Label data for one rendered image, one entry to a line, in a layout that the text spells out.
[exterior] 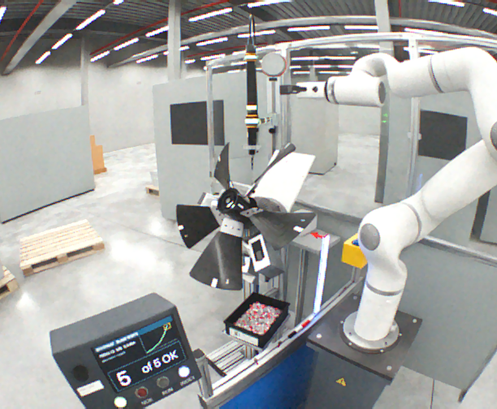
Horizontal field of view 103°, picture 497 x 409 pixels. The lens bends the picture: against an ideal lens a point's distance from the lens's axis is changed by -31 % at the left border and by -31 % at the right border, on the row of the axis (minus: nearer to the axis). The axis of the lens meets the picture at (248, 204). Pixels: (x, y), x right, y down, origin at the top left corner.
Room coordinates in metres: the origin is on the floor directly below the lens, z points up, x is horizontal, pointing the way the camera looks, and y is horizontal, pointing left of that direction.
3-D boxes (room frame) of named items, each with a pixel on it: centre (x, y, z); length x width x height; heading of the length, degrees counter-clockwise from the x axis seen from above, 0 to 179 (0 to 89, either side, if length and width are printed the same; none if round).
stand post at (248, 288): (1.25, 0.00, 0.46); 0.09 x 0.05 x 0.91; 43
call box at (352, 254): (1.01, -0.48, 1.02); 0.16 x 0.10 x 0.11; 133
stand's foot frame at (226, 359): (1.31, -0.07, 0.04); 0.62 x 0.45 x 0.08; 133
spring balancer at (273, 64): (1.78, -0.17, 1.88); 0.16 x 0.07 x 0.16; 78
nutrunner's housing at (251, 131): (1.08, -0.02, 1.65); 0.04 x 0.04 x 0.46
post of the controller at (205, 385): (0.45, 0.13, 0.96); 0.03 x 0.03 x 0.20; 43
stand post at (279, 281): (1.40, -0.17, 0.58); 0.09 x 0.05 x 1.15; 43
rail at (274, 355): (0.74, -0.19, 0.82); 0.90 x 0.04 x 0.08; 133
